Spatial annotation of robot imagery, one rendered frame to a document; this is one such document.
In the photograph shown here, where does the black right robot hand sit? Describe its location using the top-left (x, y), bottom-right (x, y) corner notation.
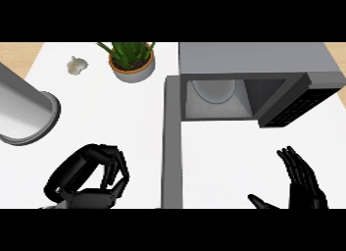
top-left (246, 145), bottom-right (330, 210)

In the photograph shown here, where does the green plant in grey pot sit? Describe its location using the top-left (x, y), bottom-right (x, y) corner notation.
top-left (95, 42), bottom-right (159, 84)

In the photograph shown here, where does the grey microwave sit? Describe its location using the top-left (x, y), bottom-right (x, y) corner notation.
top-left (178, 42), bottom-right (346, 129)

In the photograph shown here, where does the white cylinder with grey base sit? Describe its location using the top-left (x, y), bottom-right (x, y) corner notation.
top-left (0, 53), bottom-right (63, 147)

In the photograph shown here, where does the grey microwave door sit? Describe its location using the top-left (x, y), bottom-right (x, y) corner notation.
top-left (160, 75), bottom-right (185, 210)

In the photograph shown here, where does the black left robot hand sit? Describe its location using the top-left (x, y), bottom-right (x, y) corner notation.
top-left (42, 143), bottom-right (132, 210)

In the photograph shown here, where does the glass microwave turntable plate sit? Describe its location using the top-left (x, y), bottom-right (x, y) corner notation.
top-left (191, 79), bottom-right (239, 105)

